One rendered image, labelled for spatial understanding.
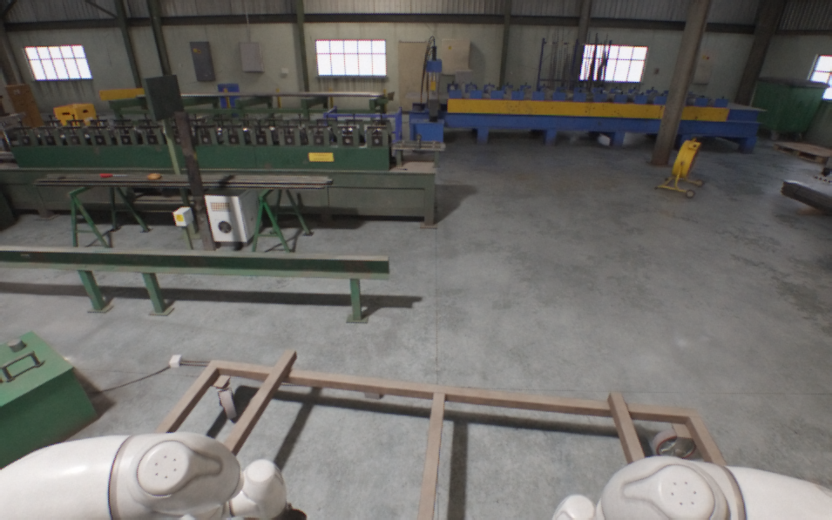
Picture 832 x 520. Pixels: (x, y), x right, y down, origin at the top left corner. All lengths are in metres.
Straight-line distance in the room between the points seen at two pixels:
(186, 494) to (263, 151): 4.38
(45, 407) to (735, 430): 3.75
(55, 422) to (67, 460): 2.18
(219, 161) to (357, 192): 1.58
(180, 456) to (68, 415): 2.30
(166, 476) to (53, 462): 0.17
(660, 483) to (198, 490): 0.60
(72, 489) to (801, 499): 0.93
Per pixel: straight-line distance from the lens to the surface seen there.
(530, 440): 2.48
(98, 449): 0.75
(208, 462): 0.69
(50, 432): 2.96
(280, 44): 13.90
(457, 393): 2.21
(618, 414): 2.25
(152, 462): 0.67
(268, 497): 1.23
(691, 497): 0.63
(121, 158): 5.73
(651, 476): 0.64
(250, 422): 2.13
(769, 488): 0.72
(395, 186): 4.58
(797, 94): 13.33
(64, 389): 2.86
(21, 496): 0.78
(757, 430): 3.11
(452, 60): 12.93
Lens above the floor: 1.89
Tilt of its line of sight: 28 degrees down
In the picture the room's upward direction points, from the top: 1 degrees clockwise
